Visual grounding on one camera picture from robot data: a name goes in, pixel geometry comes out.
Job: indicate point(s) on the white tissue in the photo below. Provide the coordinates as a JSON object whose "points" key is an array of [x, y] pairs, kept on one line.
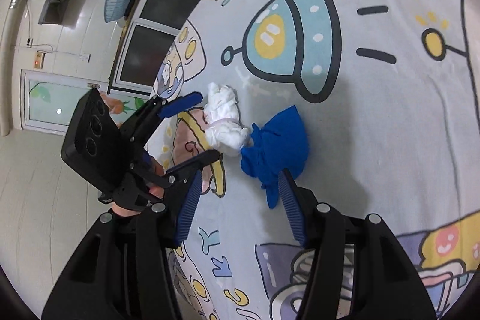
{"points": [[223, 117]]}

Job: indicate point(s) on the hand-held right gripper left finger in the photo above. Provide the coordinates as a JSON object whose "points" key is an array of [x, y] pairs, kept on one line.
{"points": [[187, 207]]}

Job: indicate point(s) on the small blue glove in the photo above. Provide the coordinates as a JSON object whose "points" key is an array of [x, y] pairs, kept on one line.
{"points": [[277, 147]]}

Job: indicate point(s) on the wall socket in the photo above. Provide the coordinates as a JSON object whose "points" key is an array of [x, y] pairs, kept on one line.
{"points": [[29, 41]]}

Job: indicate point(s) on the white glass door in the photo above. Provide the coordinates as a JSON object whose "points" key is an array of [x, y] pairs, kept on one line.
{"points": [[56, 102]]}

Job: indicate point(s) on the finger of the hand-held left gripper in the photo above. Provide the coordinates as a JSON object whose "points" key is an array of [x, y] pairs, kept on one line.
{"points": [[180, 104], [195, 162]]}

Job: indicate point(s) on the glass door counter cabinet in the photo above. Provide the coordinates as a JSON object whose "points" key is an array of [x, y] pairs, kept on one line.
{"points": [[161, 1]]}

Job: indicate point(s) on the person's left hand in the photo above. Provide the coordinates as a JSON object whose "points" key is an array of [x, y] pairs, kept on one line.
{"points": [[156, 190]]}

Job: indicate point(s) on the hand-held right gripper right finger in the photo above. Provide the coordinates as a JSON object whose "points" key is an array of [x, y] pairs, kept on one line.
{"points": [[290, 207]]}

